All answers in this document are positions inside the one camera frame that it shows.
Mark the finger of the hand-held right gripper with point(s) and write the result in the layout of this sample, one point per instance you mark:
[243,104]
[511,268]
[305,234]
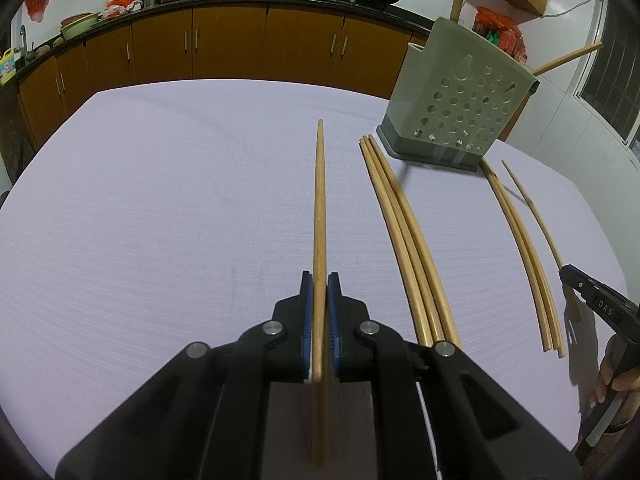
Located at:
[575,280]

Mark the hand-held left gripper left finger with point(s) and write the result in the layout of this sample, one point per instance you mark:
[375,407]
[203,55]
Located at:
[306,325]

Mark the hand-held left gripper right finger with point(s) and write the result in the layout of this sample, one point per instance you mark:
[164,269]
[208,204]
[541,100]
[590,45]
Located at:
[334,325]

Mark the grey perforated chopstick holder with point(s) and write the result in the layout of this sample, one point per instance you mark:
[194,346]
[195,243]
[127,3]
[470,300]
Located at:
[450,85]

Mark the person's right hand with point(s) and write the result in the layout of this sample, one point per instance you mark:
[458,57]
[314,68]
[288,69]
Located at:
[602,380]

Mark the lavender tablecloth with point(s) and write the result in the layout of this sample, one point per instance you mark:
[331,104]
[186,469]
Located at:
[175,210]

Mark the window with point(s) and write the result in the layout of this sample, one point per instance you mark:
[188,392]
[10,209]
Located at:
[612,65]

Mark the red packages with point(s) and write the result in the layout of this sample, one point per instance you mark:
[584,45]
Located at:
[500,32]

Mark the wooden kitchen cabinets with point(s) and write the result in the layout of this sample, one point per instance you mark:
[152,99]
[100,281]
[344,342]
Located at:
[225,40]

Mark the red and white plastic bag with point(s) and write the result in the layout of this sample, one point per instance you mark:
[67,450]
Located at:
[121,5]

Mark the green bowls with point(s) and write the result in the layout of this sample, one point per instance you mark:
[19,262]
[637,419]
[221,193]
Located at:
[77,26]

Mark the yellow detergent bottle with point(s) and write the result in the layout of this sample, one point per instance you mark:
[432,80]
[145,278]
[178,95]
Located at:
[7,66]

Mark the metal faucet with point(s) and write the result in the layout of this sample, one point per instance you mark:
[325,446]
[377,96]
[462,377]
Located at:
[23,42]

